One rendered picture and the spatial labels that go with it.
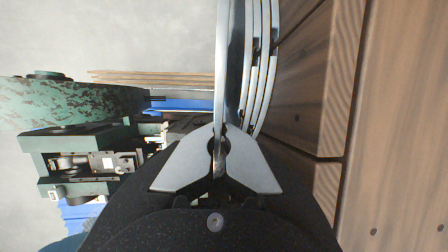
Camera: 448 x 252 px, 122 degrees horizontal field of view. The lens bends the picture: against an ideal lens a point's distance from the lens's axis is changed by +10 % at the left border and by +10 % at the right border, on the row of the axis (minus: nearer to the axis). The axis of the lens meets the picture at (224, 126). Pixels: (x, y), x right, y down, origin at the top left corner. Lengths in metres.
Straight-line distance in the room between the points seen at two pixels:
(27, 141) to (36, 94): 0.45
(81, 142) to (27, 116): 0.27
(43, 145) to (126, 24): 1.74
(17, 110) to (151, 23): 1.78
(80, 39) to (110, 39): 0.36
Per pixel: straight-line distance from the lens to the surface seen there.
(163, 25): 2.26
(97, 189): 1.15
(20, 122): 0.85
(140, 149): 0.94
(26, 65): 3.16
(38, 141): 1.19
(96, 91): 0.85
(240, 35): 0.20
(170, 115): 1.14
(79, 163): 1.22
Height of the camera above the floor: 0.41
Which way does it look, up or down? 5 degrees down
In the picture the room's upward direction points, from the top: 90 degrees counter-clockwise
